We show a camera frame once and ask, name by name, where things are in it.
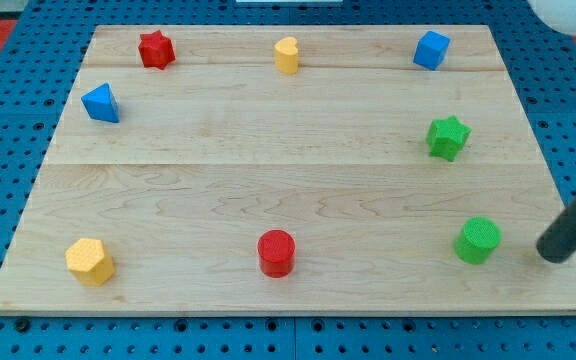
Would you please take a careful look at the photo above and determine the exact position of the green cylinder block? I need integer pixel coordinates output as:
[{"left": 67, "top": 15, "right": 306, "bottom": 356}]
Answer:
[{"left": 454, "top": 217, "right": 502, "bottom": 265}]

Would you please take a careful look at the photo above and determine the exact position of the red cylinder block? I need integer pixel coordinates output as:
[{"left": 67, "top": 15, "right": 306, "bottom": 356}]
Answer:
[{"left": 257, "top": 229, "right": 296, "bottom": 278}]

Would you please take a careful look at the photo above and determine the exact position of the yellow heart block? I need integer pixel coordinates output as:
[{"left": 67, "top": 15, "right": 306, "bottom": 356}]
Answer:
[{"left": 274, "top": 36, "right": 299, "bottom": 75}]

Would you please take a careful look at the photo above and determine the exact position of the red star block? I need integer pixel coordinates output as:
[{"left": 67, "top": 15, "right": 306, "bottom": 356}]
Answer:
[{"left": 138, "top": 30, "right": 176, "bottom": 70}]

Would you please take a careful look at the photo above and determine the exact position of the blue triangle block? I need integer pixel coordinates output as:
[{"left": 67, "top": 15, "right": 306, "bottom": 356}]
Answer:
[{"left": 81, "top": 83, "right": 120, "bottom": 123}]

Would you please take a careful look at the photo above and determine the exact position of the wooden board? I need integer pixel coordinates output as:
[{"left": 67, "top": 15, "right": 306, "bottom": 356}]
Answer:
[{"left": 0, "top": 25, "right": 576, "bottom": 317}]

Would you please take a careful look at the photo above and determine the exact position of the yellow hexagon block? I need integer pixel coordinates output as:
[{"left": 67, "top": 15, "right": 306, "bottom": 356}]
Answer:
[{"left": 65, "top": 238, "right": 115, "bottom": 286}]

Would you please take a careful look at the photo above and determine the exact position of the blue cube block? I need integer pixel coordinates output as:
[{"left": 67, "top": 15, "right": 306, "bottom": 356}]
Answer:
[{"left": 413, "top": 31, "right": 451, "bottom": 71}]

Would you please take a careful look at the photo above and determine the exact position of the green star block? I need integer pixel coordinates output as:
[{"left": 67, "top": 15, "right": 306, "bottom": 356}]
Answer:
[{"left": 425, "top": 116, "right": 471, "bottom": 162}]

